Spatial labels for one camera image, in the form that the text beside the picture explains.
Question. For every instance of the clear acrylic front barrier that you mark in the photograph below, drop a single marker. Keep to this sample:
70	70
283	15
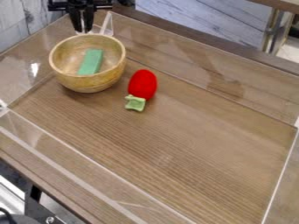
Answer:
84	186

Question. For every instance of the wooden brown bowl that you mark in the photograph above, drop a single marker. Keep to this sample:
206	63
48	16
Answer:
67	55

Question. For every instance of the green rectangular block stick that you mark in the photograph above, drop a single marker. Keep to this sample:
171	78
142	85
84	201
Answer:
91	63

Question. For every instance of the red plush strawberry toy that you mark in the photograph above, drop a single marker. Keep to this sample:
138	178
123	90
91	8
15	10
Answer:
142	88

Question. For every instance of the black table frame leg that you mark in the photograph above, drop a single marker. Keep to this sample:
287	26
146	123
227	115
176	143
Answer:
23	209

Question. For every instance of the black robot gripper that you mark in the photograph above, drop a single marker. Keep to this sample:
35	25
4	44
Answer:
62	5

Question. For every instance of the metal table leg background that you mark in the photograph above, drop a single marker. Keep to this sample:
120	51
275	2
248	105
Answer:
277	30

